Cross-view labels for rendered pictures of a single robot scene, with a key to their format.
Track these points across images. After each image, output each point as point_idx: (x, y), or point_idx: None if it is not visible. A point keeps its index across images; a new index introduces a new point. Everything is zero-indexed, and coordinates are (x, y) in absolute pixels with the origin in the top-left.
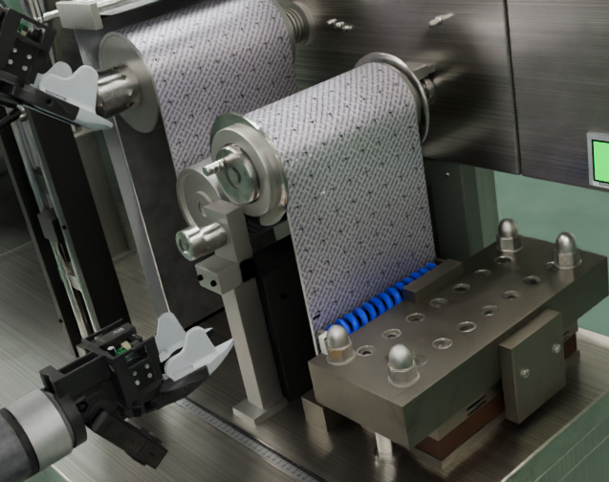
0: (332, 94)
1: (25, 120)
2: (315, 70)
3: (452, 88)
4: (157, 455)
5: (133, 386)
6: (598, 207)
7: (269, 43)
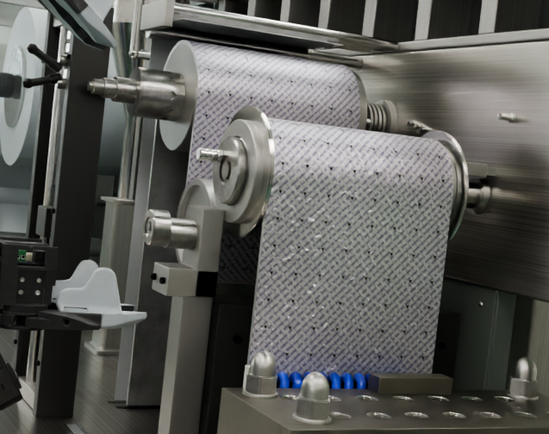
0: (363, 134)
1: (62, 88)
2: None
3: (508, 195)
4: (7, 393)
5: (13, 288)
6: None
7: (335, 110)
